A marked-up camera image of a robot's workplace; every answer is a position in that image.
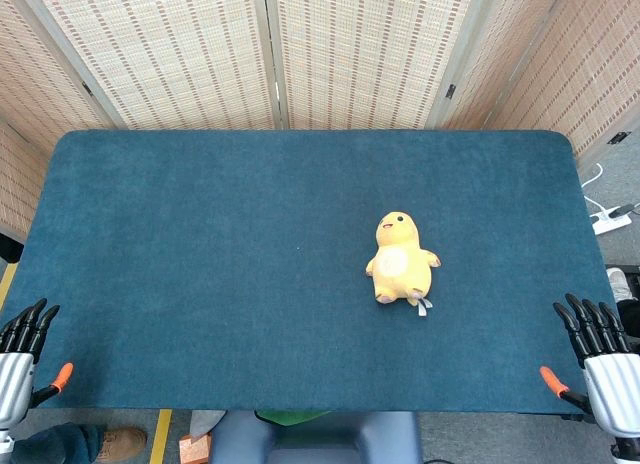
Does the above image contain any white power cable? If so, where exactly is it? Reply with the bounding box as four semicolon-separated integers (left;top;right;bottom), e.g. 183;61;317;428
579;162;611;219

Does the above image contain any black fabric object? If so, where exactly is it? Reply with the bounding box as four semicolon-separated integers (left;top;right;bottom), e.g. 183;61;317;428
617;298;640;355

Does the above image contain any orange block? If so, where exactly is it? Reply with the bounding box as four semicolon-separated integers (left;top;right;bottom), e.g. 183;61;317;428
178;432;212;464

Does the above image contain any green cloth piece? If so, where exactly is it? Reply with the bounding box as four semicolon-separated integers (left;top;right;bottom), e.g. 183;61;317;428
254;409;332;428

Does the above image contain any yellow floor tape strip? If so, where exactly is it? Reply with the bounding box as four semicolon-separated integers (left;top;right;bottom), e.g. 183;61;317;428
0;261;19;311
149;408;174;464

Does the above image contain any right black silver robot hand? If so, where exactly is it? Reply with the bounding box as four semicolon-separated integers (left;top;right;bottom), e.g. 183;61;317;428
539;292;640;439

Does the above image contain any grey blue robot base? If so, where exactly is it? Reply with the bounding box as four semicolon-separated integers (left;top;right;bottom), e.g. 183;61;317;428
208;410;425;464

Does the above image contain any grey cloth piece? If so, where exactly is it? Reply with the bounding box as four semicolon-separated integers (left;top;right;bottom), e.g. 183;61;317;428
188;409;227;441

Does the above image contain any white sneaker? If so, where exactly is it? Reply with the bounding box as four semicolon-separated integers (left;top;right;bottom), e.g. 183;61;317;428
605;266;636;303

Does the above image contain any black box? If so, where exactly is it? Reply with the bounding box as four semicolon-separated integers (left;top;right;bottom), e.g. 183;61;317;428
0;232;26;265

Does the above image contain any blue felt table mat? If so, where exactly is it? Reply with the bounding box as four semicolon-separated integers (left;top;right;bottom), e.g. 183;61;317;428
0;128;619;416

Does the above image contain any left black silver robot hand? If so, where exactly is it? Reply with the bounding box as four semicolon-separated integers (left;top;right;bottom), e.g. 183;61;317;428
0;297;75;434

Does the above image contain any brown leather shoe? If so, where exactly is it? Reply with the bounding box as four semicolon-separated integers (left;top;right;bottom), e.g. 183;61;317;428
97;426;149;463

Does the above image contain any white power strip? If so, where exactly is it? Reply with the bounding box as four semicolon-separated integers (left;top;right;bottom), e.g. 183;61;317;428
591;208;634;236

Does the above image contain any woven bamboo screen panel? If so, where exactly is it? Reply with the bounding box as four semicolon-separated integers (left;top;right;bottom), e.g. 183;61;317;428
428;0;576;131
9;0;281;131
264;0;481;131
0;0;119;238
489;0;640;159

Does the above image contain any yellow plush duck toy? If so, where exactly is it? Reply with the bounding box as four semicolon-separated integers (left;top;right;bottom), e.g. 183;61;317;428
365;211;443;319

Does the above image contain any blue jeans leg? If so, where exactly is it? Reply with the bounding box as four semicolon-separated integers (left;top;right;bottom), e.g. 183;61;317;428
9;422;107;464

